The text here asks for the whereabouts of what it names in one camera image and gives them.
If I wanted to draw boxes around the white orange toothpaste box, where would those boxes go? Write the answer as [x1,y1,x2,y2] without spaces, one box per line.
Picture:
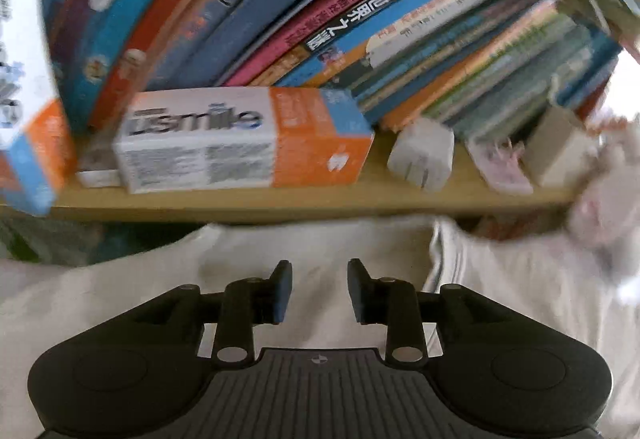
[112,88,376,194]
[0,0,78,217]

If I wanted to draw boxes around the tiny white flat box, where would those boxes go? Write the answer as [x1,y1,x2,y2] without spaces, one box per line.
[77,169,121,187]

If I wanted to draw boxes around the white plug adapter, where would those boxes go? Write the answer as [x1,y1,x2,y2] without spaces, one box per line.
[387,116,456,192]

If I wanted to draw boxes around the row of colourful books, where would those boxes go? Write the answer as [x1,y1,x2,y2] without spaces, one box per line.
[35,0,626,140]

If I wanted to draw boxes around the pink white plush toy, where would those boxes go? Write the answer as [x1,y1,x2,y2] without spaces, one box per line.
[565,114,640,300]

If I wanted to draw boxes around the cream printed t-shirt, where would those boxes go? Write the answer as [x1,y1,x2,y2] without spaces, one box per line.
[0,214,640,439]

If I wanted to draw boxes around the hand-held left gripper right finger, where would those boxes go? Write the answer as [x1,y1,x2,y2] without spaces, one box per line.
[347,258,507,368]

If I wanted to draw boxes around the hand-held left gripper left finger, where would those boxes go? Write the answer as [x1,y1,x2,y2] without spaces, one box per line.
[130,260,293,368]

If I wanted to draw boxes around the white wooden bookshelf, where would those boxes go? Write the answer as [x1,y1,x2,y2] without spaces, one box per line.
[0,0,640,225]

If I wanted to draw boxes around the pink hair clips card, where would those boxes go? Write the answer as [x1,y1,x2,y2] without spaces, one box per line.
[465,139,533,194]

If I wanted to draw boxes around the white pen holder box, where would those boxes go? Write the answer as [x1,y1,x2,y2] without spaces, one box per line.
[522,106,601,187]

